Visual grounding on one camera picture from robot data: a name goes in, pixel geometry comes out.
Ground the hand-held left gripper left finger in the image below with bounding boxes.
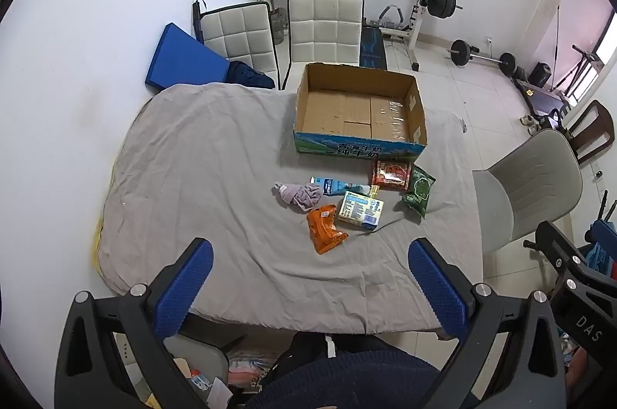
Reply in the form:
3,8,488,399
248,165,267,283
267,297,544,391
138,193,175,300
54,237,214,409

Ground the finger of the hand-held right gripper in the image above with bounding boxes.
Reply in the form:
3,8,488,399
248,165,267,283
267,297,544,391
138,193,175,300
523,220,597,277
592,218,617,246

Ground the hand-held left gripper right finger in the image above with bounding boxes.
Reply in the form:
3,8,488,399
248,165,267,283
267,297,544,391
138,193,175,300
408,237,568,409

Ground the green snack packet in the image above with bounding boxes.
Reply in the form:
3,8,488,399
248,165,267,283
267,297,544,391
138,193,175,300
402,164,437,219

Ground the red snack packet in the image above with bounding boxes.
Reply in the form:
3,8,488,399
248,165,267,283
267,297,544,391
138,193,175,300
371,159,412,189

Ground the orange snack packet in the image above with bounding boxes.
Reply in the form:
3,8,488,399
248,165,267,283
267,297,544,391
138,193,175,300
307,204,349,255

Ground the blue and white tube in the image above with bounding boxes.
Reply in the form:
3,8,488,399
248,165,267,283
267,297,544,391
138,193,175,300
310,176,379,198

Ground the purple cloth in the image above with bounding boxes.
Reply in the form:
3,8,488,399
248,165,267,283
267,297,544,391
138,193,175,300
275,181,325,213

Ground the cardboard box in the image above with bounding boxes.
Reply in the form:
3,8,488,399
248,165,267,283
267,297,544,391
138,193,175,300
293,63,429,162

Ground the grey chair seat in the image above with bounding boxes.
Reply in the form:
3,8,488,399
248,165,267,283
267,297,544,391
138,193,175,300
164,313,248,390

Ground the beige plastic chair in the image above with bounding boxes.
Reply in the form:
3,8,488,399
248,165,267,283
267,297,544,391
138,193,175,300
472,129,584,255

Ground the brown wooden chair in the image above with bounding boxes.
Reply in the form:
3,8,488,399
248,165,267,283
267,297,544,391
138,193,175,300
568,99,615,164

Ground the patterned cloth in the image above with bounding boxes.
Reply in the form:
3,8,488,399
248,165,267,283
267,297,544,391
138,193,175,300
226,356,280,390

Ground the grey table cloth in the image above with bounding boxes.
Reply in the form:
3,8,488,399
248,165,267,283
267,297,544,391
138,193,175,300
91,83,485,335

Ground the person's dark blue sweater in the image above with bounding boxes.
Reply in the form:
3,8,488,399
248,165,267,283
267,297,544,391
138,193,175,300
246,351,451,409

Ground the black exercise machine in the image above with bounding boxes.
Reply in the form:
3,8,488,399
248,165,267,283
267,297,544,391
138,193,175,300
513,78,572,115

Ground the black speaker box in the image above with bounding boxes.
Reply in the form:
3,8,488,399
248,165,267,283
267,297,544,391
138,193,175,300
530,63,551,88

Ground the short barbell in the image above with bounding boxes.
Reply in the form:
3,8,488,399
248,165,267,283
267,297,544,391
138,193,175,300
446,40,518,78

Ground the dark blue garment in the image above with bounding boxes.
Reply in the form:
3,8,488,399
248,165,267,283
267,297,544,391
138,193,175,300
226,61,275,90

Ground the blue foam mat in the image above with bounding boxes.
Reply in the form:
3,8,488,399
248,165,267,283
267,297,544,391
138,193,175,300
143,23,232,92

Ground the black bench pad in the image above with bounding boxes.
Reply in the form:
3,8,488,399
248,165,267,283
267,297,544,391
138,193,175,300
359,25,389,69

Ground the white padded chair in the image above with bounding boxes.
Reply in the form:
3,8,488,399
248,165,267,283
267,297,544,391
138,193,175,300
199,0,279,89
282,0,363,89

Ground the black rolled umbrella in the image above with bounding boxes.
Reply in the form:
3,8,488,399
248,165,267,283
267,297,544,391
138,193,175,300
192,0,207,43

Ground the white weight bench rack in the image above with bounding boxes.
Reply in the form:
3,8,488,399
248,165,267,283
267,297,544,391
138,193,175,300
306,0,440,72

